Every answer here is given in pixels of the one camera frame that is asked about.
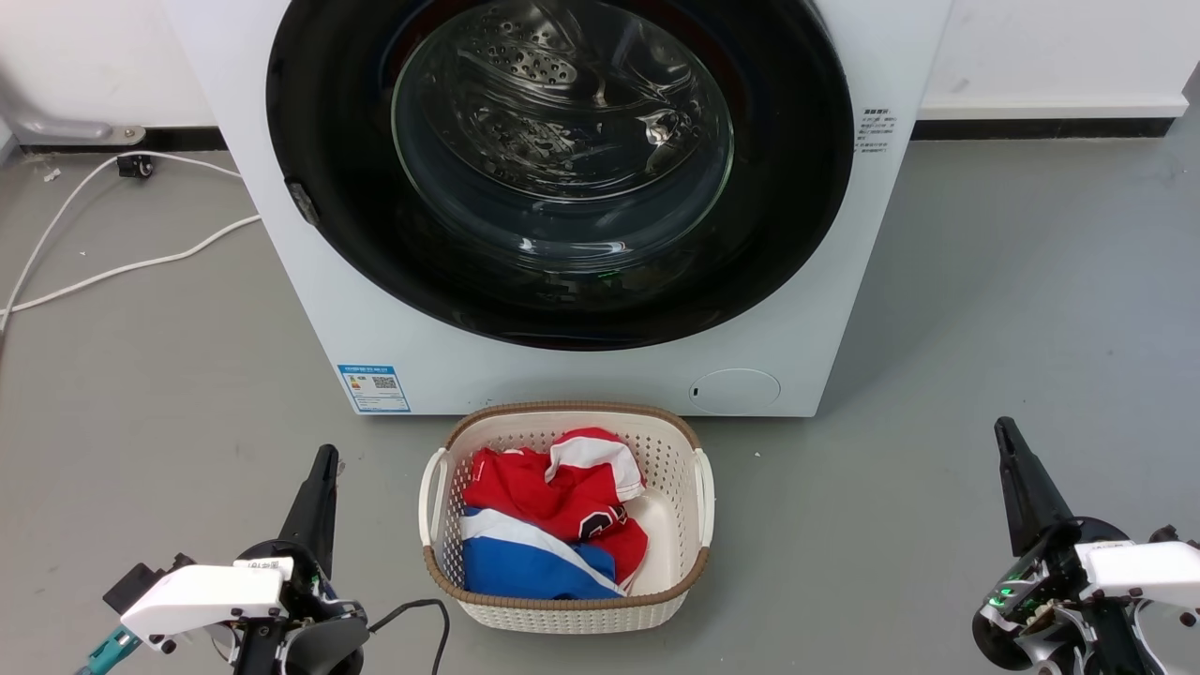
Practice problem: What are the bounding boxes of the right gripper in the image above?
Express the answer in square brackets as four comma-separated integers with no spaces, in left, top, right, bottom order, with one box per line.
[972,417,1154,675]

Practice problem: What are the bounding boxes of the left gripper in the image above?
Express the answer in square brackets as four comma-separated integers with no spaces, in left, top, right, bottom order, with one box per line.
[234,444,371,675]

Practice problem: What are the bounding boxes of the black round washer door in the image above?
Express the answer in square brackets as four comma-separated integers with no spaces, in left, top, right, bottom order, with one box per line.
[266,0,855,352]

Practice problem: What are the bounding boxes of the white washing machine body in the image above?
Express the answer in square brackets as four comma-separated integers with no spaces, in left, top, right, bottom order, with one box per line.
[159,0,953,418]

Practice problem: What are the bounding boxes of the blue energy label sticker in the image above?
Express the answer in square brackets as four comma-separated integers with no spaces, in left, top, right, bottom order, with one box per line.
[337,364,412,414]

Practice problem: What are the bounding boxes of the red and white garment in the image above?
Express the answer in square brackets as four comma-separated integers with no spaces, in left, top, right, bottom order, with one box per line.
[462,427,650,587]

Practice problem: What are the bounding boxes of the blue and white garment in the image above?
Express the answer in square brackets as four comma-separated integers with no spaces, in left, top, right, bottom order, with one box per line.
[457,506,627,601]

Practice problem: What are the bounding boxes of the teal connector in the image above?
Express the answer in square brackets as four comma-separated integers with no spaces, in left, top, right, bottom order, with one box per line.
[75,626,142,675]

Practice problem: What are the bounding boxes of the round filter cover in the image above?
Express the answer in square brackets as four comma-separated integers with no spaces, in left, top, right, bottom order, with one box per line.
[689,368,782,415]

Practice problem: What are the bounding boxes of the cream plastic laundry basket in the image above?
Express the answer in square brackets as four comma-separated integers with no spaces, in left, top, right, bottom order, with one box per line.
[418,402,716,635]

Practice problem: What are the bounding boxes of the small text sticker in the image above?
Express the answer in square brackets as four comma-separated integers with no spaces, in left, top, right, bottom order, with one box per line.
[855,106,899,156]

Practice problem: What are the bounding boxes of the stainless steel washer drum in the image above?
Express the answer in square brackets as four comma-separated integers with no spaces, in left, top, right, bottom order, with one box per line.
[403,0,732,273]

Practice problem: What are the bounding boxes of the thin black cable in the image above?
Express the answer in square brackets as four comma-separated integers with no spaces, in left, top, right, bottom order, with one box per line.
[367,600,451,675]

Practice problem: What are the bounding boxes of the white floor cable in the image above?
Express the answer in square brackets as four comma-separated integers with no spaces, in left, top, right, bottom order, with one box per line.
[0,150,262,334]

